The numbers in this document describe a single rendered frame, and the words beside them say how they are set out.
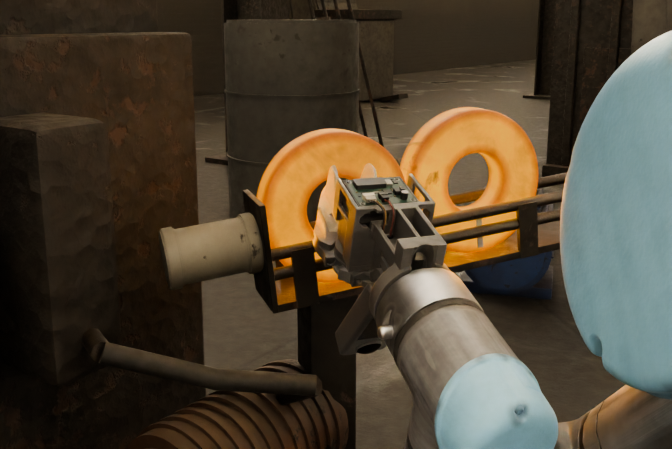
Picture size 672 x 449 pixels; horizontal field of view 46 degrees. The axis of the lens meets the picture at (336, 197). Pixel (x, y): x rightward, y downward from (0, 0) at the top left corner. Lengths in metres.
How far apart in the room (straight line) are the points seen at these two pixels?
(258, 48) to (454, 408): 2.77
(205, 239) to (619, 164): 0.52
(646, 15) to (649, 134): 2.79
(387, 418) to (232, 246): 1.16
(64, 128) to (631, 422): 0.50
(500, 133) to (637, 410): 0.37
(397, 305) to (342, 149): 0.23
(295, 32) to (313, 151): 2.43
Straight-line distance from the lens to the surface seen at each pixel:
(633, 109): 0.27
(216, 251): 0.74
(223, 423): 0.75
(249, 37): 3.23
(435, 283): 0.58
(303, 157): 0.75
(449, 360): 0.53
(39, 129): 0.71
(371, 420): 1.85
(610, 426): 0.59
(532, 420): 0.51
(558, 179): 0.94
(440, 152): 0.80
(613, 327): 0.27
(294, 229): 0.76
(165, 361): 0.74
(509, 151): 0.84
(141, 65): 0.90
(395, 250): 0.60
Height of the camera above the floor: 0.89
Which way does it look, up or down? 13 degrees down
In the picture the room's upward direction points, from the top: straight up
